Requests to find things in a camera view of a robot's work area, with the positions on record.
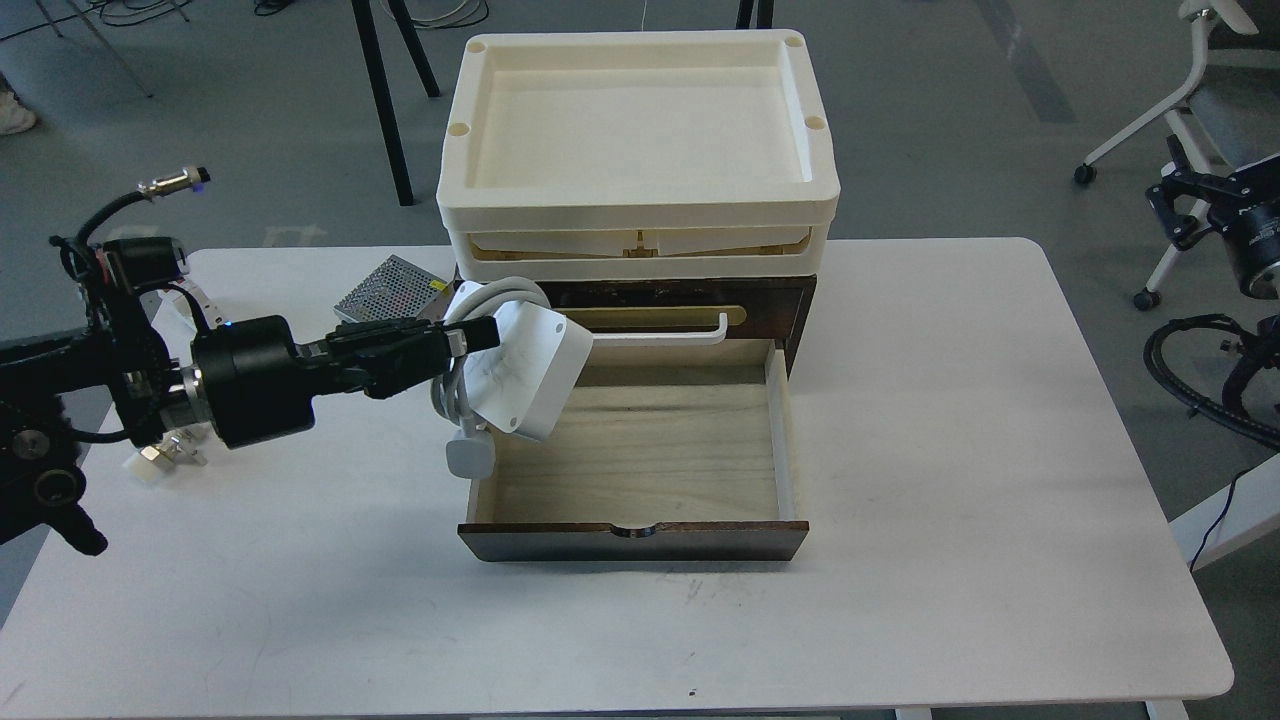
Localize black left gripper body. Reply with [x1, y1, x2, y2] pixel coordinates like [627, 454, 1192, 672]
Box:
[191, 315, 330, 448]

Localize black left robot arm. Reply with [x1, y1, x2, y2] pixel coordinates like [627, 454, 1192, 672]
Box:
[1, 167, 500, 556]

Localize metal mesh power supply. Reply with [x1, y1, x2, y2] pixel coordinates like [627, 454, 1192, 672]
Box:
[333, 255, 454, 323]

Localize black table legs background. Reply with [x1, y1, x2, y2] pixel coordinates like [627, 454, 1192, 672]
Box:
[349, 0, 442, 208]

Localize metal fitting white caps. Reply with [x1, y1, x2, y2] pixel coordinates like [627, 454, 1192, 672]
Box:
[122, 425, 209, 486]

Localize white charger with cable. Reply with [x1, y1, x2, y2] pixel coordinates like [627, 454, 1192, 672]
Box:
[430, 277, 593, 480]

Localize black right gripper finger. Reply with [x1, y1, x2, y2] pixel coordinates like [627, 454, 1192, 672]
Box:
[1146, 179, 1216, 251]
[1165, 135, 1242, 204]

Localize dark wooden cabinet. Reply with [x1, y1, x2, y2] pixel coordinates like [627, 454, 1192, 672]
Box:
[535, 275, 818, 370]

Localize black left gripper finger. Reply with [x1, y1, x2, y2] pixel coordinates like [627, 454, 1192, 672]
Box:
[330, 350, 457, 400]
[325, 316, 500, 363]

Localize open wooden drawer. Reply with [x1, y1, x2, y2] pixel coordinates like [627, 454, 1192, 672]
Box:
[457, 340, 809, 562]

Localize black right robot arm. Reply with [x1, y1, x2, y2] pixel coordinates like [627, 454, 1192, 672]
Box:
[1142, 135, 1279, 451]

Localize white drawer handle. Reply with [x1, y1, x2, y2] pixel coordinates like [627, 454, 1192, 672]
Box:
[591, 313, 730, 348]

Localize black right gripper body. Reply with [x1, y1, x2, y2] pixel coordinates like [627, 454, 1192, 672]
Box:
[1210, 155, 1279, 300]

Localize cream plastic stacked tray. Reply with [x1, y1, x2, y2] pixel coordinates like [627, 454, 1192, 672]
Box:
[436, 29, 841, 282]

